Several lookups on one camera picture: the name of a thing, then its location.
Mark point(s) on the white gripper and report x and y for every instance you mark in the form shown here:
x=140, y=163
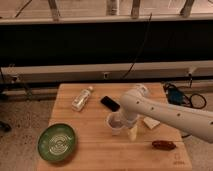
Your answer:
x=129, y=120

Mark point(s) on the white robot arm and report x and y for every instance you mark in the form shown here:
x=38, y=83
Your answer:
x=196, y=122

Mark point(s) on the white sponge block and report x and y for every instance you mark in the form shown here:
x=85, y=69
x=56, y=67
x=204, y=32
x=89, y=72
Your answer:
x=151, y=123

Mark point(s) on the brown red pepper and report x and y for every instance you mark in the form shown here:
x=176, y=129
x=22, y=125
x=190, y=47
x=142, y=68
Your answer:
x=164, y=145

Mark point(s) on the black smartphone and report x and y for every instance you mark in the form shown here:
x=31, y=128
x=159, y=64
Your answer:
x=109, y=103

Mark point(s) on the blue box on floor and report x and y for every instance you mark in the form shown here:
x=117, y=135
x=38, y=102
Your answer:
x=175, y=97

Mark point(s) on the clear plastic bottle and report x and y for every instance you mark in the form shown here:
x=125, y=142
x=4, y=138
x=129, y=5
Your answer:
x=80, y=100

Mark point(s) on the green patterned bowl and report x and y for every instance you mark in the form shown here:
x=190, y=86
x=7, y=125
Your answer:
x=57, y=142

